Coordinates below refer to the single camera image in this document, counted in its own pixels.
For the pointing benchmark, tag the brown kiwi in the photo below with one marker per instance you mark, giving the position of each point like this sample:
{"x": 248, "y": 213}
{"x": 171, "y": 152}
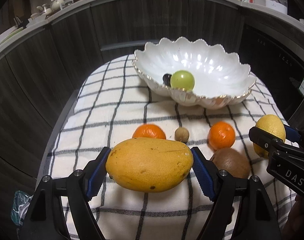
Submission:
{"x": 232, "y": 161}

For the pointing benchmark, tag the green round plum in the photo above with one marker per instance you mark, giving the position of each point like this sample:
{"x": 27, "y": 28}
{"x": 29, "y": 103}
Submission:
{"x": 183, "y": 79}

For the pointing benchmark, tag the white teapot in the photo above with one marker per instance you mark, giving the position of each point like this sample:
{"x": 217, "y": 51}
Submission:
{"x": 57, "y": 5}

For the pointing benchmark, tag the yellow lemon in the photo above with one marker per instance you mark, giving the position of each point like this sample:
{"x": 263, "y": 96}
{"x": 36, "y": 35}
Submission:
{"x": 273, "y": 125}

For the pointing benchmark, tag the white scalloped ceramic bowl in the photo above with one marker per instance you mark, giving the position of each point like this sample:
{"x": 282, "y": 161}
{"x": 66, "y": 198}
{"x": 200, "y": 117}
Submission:
{"x": 194, "y": 73}

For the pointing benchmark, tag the dark grape in bowl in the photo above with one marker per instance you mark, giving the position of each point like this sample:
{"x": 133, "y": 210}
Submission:
{"x": 167, "y": 79}

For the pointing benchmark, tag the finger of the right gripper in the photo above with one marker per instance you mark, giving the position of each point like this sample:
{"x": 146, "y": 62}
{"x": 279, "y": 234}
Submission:
{"x": 292, "y": 134}
{"x": 263, "y": 139}

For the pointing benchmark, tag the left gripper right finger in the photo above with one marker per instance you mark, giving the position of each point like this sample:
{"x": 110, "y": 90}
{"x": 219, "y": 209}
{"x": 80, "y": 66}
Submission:
{"x": 255, "y": 218}

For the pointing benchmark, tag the orange mandarin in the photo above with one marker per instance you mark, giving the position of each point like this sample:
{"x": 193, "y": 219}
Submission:
{"x": 149, "y": 131}
{"x": 221, "y": 135}

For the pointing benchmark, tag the grey cabinet drawer handle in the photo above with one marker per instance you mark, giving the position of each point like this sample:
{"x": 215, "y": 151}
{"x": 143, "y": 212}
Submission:
{"x": 121, "y": 45}

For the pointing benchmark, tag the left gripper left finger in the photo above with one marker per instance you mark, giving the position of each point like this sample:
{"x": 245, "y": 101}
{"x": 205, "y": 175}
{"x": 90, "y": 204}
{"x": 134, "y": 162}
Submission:
{"x": 45, "y": 218}

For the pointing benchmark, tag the small tan longan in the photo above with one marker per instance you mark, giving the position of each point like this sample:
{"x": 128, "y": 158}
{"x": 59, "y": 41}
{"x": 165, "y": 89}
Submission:
{"x": 182, "y": 134}

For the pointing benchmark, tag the left orange mandarin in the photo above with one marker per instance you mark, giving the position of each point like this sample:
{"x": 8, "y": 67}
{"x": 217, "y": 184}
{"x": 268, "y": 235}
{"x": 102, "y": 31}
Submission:
{"x": 149, "y": 131}

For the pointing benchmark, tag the right orange mandarin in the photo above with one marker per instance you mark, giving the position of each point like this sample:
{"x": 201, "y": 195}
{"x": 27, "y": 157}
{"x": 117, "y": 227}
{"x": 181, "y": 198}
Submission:
{"x": 221, "y": 135}

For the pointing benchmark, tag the yellow mango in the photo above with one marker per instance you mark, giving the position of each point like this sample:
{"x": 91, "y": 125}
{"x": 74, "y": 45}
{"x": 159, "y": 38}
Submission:
{"x": 149, "y": 165}

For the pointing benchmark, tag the white blue checked cloth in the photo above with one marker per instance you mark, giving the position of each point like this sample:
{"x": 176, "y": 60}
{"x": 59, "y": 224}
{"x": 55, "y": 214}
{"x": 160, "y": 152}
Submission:
{"x": 111, "y": 104}

